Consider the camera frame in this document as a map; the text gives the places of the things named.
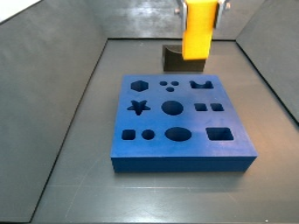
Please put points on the yellow arch block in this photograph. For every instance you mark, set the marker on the yellow arch block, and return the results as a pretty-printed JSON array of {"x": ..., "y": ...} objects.
[{"x": 198, "y": 34}]

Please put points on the blue foam shape board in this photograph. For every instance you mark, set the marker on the blue foam shape board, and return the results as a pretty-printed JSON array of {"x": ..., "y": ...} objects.
[{"x": 178, "y": 126}]

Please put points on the black curved bracket stand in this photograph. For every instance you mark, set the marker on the black curved bracket stand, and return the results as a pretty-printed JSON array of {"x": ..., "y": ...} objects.
[{"x": 174, "y": 63}]

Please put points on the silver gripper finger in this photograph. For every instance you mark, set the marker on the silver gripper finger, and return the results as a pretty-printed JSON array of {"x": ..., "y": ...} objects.
[
  {"x": 181, "y": 11},
  {"x": 222, "y": 6}
]

